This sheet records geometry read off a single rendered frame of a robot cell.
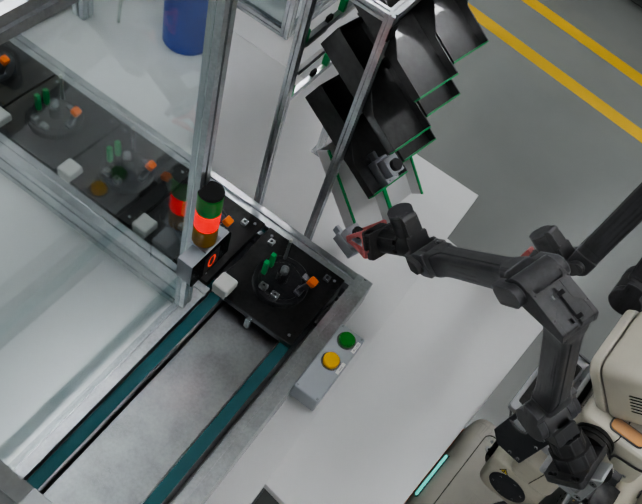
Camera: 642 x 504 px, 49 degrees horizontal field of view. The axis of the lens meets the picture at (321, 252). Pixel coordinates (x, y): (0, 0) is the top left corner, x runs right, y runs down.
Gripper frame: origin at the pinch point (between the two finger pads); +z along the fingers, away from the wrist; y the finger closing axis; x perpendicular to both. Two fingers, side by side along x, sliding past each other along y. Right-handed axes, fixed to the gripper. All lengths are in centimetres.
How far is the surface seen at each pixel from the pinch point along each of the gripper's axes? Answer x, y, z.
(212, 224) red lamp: -18.6, 41.8, -4.1
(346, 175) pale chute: -11.4, -9.7, 9.5
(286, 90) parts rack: -36.5, 7.1, 7.4
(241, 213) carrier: -5.6, 9.5, 30.5
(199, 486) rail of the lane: 34, 57, -1
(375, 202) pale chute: -1.6, -17.7, 8.3
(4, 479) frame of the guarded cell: -34, 105, -72
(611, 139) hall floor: 49, -262, 52
